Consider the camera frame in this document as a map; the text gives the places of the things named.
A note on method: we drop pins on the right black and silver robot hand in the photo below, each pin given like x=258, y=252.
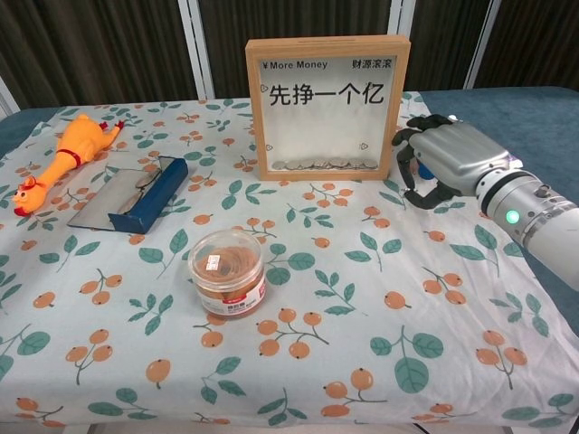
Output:
x=457, y=153

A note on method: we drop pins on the small cola bottle blue label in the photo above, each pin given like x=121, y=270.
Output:
x=424, y=172

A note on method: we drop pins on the dark ribbed partition panel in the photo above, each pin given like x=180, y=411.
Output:
x=280, y=18
x=443, y=45
x=538, y=40
x=99, y=50

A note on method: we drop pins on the yellow rubber chicken toy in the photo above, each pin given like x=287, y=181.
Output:
x=77, y=144

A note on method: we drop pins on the purple and white toothpaste tube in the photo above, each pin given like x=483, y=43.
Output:
x=514, y=158

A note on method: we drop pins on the floral leaf print tablecloth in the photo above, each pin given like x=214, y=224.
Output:
x=398, y=280

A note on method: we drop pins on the clear jar of rubber bands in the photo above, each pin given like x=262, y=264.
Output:
x=228, y=280

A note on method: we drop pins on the pile of silver coins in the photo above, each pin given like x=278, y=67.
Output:
x=325, y=163

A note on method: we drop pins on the wooden framed money box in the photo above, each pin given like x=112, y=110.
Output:
x=325, y=122

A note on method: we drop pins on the open blue glasses case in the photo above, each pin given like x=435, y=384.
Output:
x=158, y=194

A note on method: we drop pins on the black rimmed eyeglasses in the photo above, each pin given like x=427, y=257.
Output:
x=145, y=182

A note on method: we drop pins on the white partition frame post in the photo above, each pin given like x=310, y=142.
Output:
x=407, y=18
x=6, y=101
x=481, y=45
x=196, y=50

